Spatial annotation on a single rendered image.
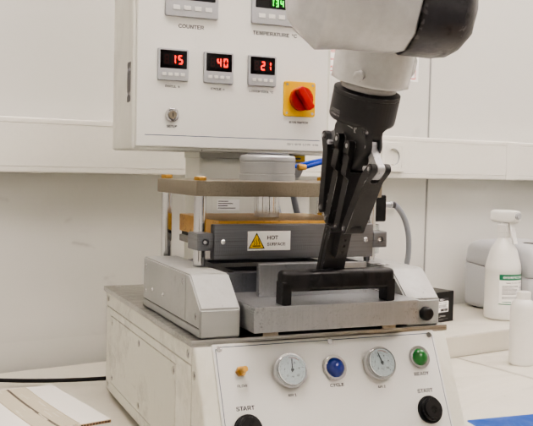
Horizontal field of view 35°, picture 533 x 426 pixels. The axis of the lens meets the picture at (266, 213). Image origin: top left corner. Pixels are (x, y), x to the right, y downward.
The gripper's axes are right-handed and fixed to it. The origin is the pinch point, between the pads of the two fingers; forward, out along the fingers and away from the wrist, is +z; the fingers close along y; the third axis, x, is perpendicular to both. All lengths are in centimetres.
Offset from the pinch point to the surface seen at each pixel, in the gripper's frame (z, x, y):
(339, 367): 11.9, 0.1, 6.6
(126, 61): -11.1, -16.0, -44.3
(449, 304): 41, 65, -55
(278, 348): 10.7, -6.8, 3.6
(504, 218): 22, 78, -60
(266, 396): 14.5, -9.2, 7.4
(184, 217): 6.9, -10.0, -26.1
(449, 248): 39, 81, -79
